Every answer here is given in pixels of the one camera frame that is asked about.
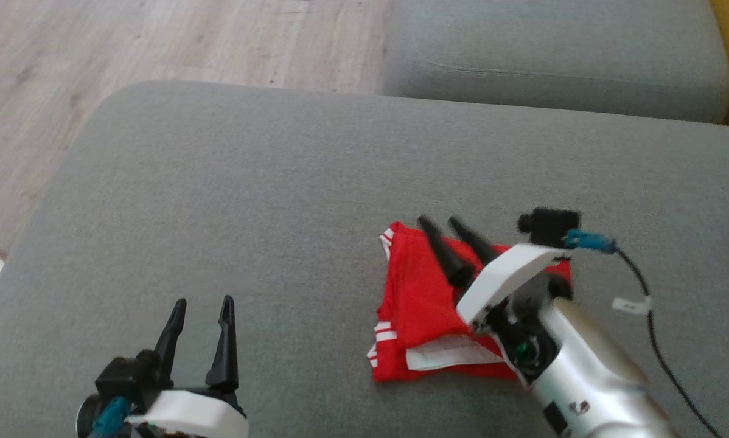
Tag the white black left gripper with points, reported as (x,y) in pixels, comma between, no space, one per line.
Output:
(188,417)

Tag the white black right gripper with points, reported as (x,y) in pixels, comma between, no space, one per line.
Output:
(504,280)

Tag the red white basketball jersey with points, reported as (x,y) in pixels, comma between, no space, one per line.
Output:
(419,286)

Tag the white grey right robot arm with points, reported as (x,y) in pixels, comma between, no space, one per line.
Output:
(596,377)

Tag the large grey sofa seat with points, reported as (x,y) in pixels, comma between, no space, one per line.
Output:
(249,201)

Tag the grey sofa cushion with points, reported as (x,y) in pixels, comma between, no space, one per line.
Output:
(553,36)

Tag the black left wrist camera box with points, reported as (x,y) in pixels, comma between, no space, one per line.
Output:
(124,374)

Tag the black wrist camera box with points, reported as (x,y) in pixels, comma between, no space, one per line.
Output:
(124,374)
(550,226)

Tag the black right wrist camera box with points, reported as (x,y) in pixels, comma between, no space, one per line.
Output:
(550,226)

